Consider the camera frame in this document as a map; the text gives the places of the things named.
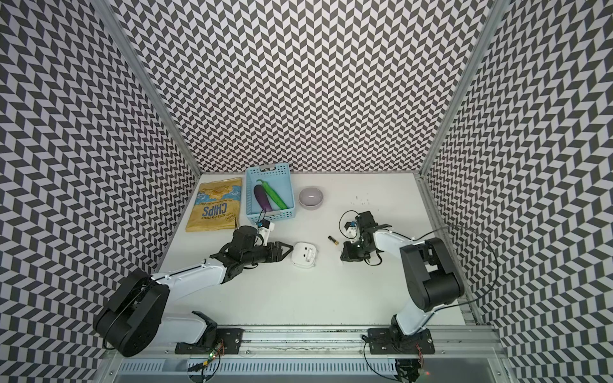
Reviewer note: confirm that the aluminium front rail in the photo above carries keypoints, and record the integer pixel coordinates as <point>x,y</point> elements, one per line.
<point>350,341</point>

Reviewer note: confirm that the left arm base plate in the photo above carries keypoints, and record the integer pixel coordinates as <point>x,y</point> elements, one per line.
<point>227,340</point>

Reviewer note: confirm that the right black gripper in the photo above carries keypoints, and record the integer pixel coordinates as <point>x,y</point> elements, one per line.
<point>350,255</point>

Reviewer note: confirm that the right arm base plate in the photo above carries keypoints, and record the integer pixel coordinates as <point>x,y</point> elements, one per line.
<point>382,342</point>

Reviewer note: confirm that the light blue plastic basket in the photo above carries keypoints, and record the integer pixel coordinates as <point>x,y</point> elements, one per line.
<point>279,178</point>

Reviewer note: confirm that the purple toy eggplant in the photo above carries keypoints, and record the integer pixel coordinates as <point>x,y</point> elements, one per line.
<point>261,197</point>

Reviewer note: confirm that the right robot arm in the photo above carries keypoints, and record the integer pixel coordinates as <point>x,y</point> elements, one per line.
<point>433,280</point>

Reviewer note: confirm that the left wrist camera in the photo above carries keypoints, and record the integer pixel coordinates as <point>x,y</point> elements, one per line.
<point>265,228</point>

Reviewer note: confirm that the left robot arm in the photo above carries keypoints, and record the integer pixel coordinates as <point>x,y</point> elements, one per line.
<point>135,315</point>

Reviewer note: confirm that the lilac ceramic bowl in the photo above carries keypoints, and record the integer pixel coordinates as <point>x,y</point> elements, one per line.
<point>311,198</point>

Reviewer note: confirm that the yellow chips bag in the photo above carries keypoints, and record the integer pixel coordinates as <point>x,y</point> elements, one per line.
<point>217,206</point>

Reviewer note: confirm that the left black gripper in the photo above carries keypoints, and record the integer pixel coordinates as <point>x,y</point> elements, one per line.
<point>276,255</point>

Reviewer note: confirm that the green toy cucumber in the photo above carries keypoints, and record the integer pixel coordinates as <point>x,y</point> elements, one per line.
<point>273,195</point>

